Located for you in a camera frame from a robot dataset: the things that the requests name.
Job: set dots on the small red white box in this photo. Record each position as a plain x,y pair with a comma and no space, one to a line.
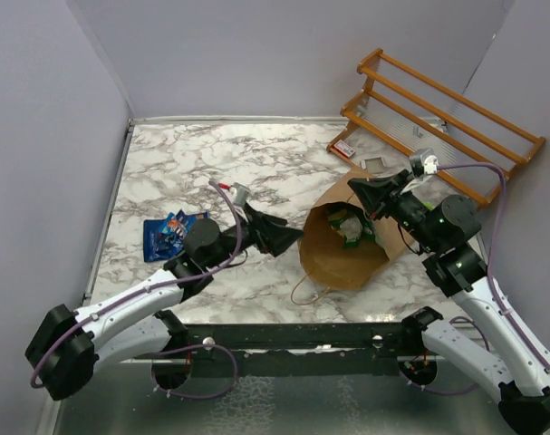
344,149

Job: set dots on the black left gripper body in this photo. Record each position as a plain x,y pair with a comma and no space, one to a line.
251,235

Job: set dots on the wooden two-tier rack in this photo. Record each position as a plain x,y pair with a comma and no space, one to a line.
409,111

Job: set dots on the blue salt vinegar chips bag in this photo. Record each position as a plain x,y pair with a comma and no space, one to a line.
176,241

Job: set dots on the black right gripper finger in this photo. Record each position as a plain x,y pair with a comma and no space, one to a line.
394,182
374,202

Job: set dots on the blue Burts chips bag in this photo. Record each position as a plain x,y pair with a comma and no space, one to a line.
155,247

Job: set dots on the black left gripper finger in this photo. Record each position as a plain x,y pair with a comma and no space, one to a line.
280,238
261,221

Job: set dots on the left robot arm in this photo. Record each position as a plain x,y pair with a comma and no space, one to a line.
71,344

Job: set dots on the green marker pen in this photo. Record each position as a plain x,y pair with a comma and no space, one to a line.
428,206

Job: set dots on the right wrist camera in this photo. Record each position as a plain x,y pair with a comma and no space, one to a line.
424,164

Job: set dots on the open small cardboard box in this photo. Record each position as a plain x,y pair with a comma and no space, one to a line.
374,165

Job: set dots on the green snack packet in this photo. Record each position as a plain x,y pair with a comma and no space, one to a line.
370,233

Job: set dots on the yellow green candy packet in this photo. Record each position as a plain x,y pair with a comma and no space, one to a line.
344,222

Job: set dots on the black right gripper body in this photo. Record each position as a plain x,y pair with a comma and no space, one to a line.
405,207

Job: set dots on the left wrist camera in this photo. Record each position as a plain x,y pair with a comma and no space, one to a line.
239,194

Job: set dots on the blue M&Ms candy packet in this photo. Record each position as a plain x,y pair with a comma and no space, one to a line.
179,224

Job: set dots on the brown paper bag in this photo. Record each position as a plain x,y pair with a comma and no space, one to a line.
341,249

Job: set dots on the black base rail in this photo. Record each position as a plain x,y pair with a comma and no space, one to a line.
284,350

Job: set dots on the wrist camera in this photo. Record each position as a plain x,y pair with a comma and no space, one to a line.
424,164
239,194

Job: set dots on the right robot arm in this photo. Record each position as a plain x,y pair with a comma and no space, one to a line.
516,374

